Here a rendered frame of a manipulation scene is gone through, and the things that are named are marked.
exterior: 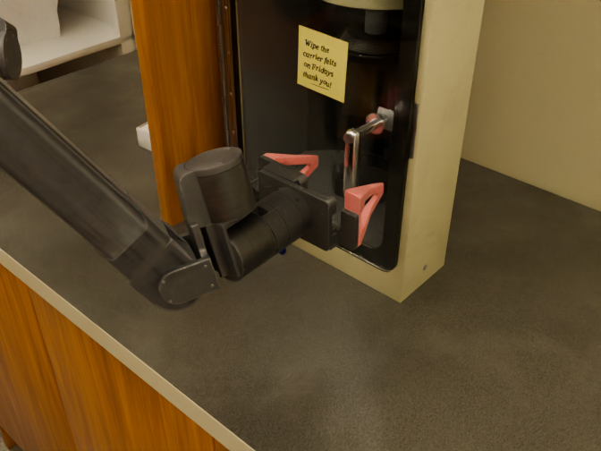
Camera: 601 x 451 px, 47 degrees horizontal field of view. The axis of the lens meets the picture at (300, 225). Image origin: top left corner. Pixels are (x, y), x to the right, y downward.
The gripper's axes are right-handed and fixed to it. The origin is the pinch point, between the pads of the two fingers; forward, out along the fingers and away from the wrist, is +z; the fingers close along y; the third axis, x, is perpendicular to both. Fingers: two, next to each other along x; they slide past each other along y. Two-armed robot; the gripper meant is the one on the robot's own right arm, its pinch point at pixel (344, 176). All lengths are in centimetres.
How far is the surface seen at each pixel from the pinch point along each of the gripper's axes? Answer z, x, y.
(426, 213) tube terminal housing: 10.2, 8.4, -5.4
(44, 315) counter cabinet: -21, 35, 46
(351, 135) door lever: 0.4, -5.4, -0.5
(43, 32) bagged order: 31, 21, 123
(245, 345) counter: -13.5, 20.7, 4.9
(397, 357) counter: -2.4, 21.1, -10.7
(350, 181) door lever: 0.3, 0.6, -0.6
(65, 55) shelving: 29, 23, 111
